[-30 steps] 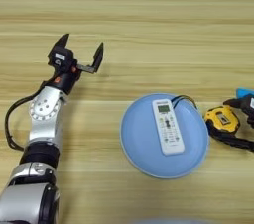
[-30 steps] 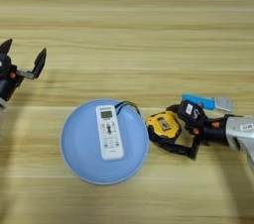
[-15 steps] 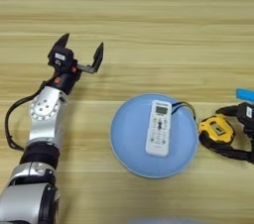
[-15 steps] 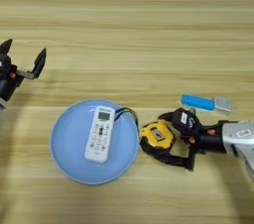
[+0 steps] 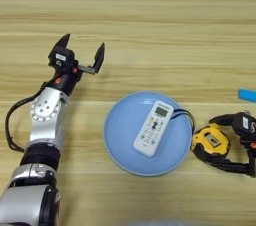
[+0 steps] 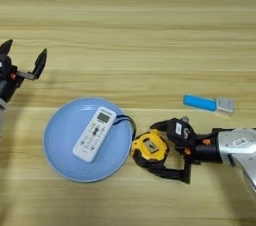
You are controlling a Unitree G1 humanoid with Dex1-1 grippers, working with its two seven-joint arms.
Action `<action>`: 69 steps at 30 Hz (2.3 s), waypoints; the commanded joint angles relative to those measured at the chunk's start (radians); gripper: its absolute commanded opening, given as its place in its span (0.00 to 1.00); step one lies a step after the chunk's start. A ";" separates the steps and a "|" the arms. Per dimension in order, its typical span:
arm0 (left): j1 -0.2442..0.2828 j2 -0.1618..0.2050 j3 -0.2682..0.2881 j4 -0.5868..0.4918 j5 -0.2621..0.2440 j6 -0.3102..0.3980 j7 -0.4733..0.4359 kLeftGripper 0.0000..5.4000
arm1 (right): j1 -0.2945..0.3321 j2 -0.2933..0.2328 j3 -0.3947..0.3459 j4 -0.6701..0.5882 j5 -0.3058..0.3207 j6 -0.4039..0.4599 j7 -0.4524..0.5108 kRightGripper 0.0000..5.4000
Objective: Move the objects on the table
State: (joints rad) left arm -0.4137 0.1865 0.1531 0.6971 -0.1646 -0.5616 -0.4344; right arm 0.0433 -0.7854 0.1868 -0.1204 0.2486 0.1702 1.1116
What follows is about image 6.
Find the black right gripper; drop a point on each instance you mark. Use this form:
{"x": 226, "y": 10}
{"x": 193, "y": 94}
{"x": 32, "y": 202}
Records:
{"x": 206, "y": 150}

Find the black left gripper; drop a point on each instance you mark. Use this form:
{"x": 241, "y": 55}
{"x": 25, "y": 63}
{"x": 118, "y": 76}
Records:
{"x": 10, "y": 86}

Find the yellow black tape measure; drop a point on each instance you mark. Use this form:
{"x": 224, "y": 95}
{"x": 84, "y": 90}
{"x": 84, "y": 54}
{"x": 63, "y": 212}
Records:
{"x": 150, "y": 146}

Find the blue stick with silver cap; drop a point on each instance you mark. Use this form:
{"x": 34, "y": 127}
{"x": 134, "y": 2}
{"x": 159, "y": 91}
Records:
{"x": 200, "y": 102}

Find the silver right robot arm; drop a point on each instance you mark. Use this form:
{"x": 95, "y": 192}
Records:
{"x": 240, "y": 146}

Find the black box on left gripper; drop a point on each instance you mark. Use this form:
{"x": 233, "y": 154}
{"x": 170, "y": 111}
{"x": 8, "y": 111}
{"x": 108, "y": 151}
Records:
{"x": 4, "y": 65}

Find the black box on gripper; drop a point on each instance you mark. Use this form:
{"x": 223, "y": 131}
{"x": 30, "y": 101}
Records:
{"x": 4, "y": 65}
{"x": 180, "y": 131}

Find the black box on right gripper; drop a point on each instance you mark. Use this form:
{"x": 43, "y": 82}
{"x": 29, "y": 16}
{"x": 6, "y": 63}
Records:
{"x": 180, "y": 131}

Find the white remote control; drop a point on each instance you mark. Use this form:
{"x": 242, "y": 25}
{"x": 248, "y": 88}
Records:
{"x": 95, "y": 135}

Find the light blue round plate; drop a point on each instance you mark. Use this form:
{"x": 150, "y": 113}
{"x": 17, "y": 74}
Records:
{"x": 63, "y": 136}

